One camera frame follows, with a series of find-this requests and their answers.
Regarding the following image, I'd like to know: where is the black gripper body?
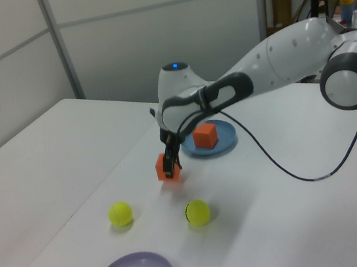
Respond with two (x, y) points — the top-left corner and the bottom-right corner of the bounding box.
(157, 125), (187, 156)

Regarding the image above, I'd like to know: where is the orange cube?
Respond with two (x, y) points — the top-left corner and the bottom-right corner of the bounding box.
(153, 151), (184, 185)
(191, 121), (220, 151)

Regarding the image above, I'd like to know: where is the yellow tennis ball black print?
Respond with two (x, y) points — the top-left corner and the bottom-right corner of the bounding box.
(183, 197), (213, 228)

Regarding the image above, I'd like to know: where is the plain yellow tennis ball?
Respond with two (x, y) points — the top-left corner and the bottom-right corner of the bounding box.
(106, 200), (135, 228)

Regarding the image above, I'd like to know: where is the blue plate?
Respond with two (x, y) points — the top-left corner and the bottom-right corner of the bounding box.
(178, 116), (241, 163)

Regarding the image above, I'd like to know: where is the grey laptop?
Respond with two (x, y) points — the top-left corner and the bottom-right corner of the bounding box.
(326, 13), (355, 36)

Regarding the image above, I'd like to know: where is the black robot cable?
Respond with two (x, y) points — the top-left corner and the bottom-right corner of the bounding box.
(174, 89), (357, 200)

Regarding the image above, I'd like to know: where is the grey partition post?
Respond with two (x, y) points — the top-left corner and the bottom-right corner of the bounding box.
(255, 0), (273, 42)

